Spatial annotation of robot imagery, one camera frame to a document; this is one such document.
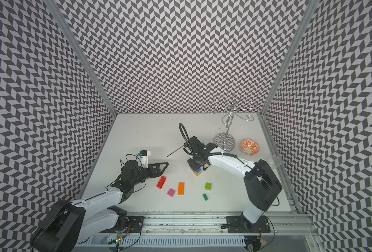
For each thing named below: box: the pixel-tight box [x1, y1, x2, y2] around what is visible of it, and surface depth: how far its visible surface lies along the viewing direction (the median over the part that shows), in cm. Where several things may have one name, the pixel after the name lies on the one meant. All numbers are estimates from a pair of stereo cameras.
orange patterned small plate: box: [240, 139, 261, 156], surface depth 98 cm
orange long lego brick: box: [177, 182, 185, 196], surface depth 84 cm
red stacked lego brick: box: [156, 175, 167, 190], surface depth 85 cm
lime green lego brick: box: [204, 182, 212, 191], surface depth 85 cm
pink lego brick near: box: [167, 188, 177, 198], surface depth 82 cm
